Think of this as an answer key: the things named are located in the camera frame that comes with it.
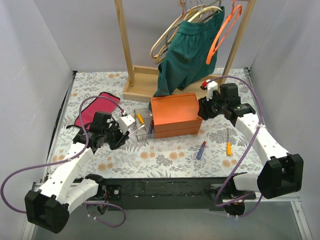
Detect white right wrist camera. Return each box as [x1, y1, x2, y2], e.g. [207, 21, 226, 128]
[200, 80, 218, 101]

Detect yellow clothes hanger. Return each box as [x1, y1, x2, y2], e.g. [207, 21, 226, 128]
[154, 9, 201, 65]

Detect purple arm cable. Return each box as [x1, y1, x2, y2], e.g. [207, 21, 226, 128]
[204, 75, 265, 218]
[0, 95, 127, 228]

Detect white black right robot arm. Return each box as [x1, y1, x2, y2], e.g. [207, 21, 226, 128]
[198, 81, 304, 199]

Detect pink cloth pouch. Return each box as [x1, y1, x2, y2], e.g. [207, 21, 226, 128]
[65, 91, 120, 130]

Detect teal green shorts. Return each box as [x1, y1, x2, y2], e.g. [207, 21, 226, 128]
[153, 6, 225, 97]

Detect blue red screwdriver right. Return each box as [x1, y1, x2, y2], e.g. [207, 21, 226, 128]
[196, 133, 209, 160]

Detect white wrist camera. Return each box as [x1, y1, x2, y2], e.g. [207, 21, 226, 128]
[200, 80, 218, 101]
[117, 114, 135, 134]

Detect large green handled screwdriver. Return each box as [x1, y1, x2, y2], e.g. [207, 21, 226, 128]
[128, 124, 145, 137]

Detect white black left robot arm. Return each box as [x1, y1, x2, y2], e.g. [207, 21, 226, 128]
[24, 111, 135, 234]

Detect clear acrylic drawer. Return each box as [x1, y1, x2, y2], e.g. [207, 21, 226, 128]
[134, 108, 155, 141]

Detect wooden clothes rack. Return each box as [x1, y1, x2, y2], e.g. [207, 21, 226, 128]
[114, 0, 256, 103]

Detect orange clothes hanger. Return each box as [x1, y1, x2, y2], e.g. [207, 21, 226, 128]
[205, 0, 243, 65]

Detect orange handled screwdriver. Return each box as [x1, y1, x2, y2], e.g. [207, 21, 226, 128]
[136, 113, 145, 125]
[226, 128, 232, 156]

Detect orange drawer box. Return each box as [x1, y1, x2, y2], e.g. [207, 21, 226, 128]
[150, 92, 203, 139]

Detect beige clothes hanger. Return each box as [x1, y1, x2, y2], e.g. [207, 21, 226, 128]
[149, 6, 223, 61]

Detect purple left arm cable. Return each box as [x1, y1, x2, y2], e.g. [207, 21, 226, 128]
[0, 95, 127, 228]

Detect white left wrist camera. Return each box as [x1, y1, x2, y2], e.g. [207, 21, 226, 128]
[117, 114, 135, 134]

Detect grey clothes hanger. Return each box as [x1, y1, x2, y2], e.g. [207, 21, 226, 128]
[159, 0, 222, 48]

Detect blue red handled screwdriver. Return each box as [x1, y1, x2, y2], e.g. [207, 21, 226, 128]
[148, 120, 154, 135]

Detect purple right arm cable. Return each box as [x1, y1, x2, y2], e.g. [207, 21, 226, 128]
[204, 75, 265, 218]

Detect floral patterned table mat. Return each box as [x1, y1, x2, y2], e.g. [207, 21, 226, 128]
[47, 67, 279, 179]

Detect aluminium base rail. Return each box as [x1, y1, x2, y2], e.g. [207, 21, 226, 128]
[22, 179, 312, 240]

